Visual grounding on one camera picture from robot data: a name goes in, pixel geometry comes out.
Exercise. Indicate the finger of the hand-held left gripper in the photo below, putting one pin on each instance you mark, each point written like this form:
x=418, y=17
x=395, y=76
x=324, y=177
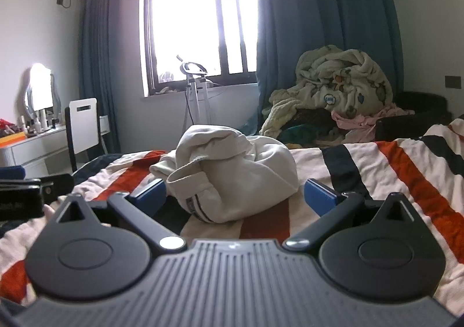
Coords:
x=11, y=171

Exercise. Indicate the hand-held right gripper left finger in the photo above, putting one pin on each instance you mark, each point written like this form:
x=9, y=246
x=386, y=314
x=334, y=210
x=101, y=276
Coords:
x=150, y=193

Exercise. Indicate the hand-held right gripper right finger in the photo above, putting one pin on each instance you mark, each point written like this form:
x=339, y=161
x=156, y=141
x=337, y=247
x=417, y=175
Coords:
x=319, y=196

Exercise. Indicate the white sock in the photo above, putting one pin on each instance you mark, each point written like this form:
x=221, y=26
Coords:
x=232, y=174

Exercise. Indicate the person's left hand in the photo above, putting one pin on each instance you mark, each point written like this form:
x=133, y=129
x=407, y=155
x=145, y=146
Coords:
x=50, y=210

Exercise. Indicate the white dressing table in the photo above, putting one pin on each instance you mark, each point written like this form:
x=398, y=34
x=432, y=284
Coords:
x=32, y=151

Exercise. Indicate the row of cosmetic bottles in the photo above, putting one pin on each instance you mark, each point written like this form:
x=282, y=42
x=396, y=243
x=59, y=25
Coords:
x=38, y=124

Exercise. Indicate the striped blanket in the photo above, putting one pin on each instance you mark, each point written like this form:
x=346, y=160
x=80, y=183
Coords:
x=398, y=182

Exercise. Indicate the white desk with black legs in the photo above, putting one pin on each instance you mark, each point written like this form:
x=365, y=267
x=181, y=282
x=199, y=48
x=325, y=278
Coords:
x=84, y=125

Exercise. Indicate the wavy vanity mirror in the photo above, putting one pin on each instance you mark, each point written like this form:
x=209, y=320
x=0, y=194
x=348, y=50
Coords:
x=40, y=89

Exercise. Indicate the pile of cream printed blankets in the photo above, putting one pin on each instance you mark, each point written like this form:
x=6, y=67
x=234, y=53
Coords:
x=337, y=95

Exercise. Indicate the garment steamer stand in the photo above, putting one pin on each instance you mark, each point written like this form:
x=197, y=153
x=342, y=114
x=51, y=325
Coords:
x=195, y=95

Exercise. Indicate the black sofa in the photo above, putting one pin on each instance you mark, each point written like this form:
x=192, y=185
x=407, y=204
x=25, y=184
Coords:
x=417, y=109

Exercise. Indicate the blue curtain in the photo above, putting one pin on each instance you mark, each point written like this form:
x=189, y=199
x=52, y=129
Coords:
x=326, y=15
x=99, y=55

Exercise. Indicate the dark framed window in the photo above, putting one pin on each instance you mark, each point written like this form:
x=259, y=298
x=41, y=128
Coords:
x=201, y=18

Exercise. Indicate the dark wall switch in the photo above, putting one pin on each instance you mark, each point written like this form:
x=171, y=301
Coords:
x=454, y=82

